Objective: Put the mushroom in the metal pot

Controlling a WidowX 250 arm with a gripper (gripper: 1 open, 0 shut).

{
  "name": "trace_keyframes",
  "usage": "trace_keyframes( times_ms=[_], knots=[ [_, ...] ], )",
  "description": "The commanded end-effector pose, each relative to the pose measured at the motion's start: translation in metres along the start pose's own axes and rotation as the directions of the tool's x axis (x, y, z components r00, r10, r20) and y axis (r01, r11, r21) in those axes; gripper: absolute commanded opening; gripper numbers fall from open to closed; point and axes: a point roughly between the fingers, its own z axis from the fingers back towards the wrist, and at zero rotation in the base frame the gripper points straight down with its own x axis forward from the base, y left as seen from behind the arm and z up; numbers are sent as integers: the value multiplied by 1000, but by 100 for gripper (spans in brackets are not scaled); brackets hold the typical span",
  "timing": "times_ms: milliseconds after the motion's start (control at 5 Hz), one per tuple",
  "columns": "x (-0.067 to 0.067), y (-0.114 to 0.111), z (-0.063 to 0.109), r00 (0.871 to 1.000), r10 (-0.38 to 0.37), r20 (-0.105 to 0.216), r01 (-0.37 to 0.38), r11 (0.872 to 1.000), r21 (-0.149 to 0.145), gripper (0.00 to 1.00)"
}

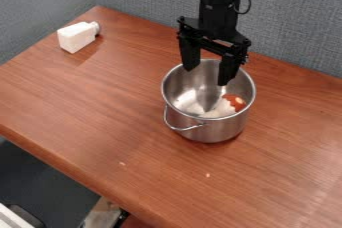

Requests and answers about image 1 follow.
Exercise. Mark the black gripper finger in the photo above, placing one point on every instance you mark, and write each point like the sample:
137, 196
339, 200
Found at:
191, 52
229, 67

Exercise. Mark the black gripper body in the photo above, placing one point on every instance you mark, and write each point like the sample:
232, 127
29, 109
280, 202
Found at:
215, 28

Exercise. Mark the white toy mushroom red cap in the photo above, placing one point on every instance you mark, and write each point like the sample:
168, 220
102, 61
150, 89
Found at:
228, 106

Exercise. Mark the shiny metal pot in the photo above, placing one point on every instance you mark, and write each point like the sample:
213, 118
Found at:
193, 95

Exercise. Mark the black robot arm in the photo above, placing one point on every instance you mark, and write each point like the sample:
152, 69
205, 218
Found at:
213, 32

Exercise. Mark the white plastic bottle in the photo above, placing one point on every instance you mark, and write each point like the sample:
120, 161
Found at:
78, 35

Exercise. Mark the white box at corner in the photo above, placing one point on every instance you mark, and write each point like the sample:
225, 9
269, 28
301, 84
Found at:
12, 220

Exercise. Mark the table leg frame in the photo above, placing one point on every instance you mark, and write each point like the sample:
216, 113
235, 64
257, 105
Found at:
106, 215

